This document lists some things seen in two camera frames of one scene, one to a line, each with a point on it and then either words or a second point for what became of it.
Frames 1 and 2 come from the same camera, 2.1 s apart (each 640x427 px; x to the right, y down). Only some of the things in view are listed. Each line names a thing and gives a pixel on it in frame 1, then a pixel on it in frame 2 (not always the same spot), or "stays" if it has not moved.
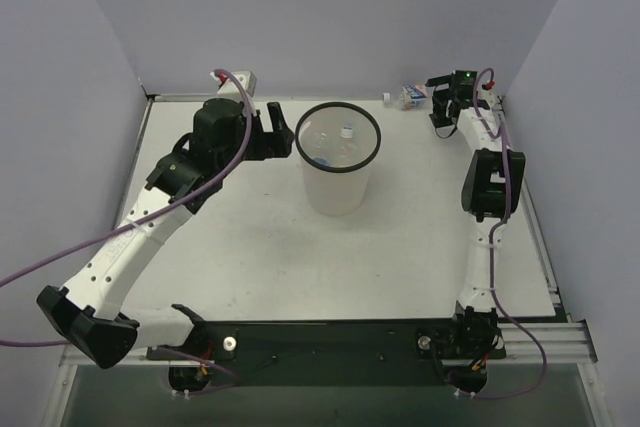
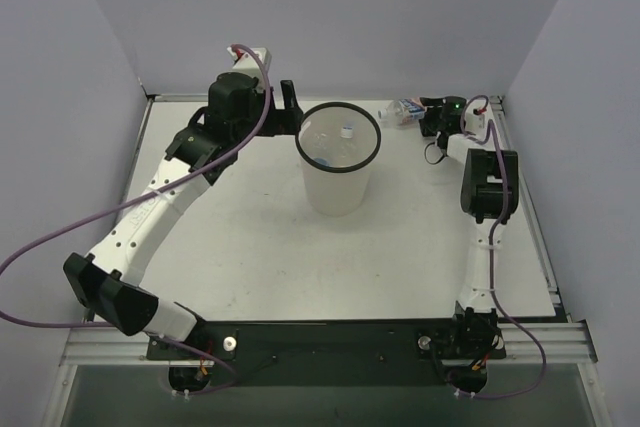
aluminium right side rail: (559, 310) stays
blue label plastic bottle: (320, 148) stays
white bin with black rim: (335, 145) stays
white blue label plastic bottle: (410, 97) -> (403, 111)
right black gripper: (442, 98) -> (432, 117)
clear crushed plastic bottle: (348, 146) stays
